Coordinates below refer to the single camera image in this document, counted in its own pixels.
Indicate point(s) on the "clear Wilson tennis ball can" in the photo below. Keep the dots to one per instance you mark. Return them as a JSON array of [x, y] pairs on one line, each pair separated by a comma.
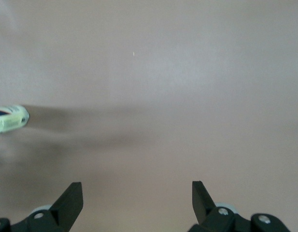
[[8, 120]]

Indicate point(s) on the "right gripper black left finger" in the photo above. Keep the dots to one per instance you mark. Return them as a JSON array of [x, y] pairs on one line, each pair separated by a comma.
[[61, 212]]

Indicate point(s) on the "brown table cover sheet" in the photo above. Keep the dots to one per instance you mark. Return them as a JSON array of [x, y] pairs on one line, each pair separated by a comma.
[[163, 84]]

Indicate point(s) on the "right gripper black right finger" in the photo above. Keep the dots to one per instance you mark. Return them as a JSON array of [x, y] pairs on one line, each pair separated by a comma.
[[211, 222]]

